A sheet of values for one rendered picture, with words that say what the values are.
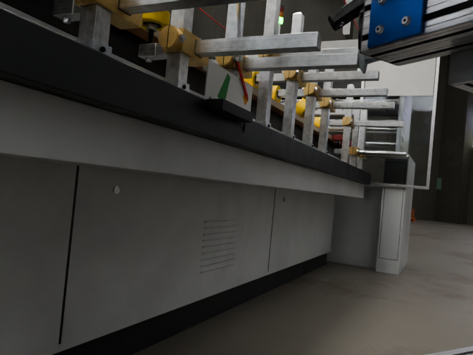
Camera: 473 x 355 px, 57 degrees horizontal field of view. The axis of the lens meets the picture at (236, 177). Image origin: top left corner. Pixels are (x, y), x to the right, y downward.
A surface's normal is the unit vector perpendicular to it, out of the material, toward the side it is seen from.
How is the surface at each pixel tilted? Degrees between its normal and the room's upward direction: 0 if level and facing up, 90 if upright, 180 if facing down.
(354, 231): 90
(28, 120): 90
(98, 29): 90
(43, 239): 90
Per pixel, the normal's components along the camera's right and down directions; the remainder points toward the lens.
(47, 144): 0.90, 0.07
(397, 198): -0.44, -0.07
